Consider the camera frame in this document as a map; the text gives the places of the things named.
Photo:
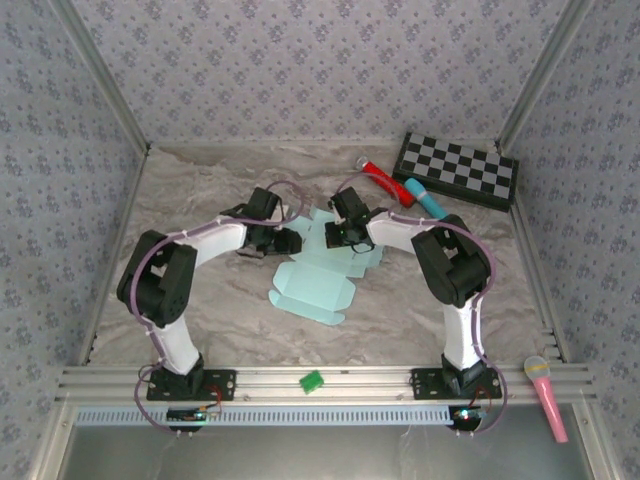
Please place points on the light blue paper box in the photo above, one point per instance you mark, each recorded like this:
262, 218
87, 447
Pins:
310, 285

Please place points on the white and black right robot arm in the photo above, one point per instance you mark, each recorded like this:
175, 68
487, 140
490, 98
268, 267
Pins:
460, 335

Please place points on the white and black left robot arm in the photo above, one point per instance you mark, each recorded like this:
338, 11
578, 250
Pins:
170, 345

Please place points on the red toy tube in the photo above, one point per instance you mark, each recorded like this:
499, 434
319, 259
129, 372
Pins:
385, 180

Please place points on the blue toy microphone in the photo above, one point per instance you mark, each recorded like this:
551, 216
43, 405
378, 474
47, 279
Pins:
420, 192

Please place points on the black and grey chessboard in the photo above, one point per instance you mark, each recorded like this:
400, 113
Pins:
460, 165

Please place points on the green plastic block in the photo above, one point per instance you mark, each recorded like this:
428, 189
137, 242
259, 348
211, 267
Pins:
311, 381

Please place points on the pink toy microphone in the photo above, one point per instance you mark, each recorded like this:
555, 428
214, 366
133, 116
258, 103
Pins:
547, 395

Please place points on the aluminium front rail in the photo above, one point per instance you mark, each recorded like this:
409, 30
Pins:
360, 382

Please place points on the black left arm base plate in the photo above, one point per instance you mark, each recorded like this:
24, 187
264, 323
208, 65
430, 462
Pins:
222, 382

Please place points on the aluminium side rail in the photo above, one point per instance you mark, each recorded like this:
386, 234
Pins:
112, 255
542, 300

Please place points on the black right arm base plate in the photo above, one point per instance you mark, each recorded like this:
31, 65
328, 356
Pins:
425, 382

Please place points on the aluminium frame post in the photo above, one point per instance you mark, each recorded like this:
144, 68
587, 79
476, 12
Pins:
545, 75

